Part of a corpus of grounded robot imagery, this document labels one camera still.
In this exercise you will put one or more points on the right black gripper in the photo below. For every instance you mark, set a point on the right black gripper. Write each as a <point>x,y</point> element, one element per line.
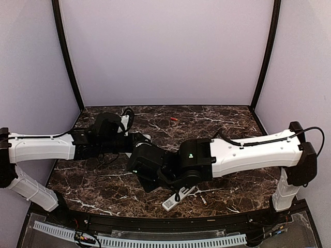
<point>147,186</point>

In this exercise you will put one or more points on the white slim remote control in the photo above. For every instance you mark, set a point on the white slim remote control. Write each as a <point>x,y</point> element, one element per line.
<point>177,198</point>

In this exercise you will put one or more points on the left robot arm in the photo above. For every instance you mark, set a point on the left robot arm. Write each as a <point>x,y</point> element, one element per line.
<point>108,134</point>

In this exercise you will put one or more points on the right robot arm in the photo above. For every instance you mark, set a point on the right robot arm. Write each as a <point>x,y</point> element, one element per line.
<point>205,159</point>

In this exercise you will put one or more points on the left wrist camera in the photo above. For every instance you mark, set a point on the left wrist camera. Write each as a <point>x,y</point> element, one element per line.
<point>127,119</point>

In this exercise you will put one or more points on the left black frame post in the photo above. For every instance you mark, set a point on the left black frame post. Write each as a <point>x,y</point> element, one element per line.
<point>65,53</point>

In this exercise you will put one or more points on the black frame post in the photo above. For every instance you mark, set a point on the black frame post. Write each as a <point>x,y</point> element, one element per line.
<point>267,54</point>
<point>65,53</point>

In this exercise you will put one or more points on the black front rail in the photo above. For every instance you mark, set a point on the black front rail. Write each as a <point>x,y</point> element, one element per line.
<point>252,221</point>

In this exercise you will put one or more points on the right black frame post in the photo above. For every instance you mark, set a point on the right black frame post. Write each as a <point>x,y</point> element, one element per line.
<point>267,54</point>

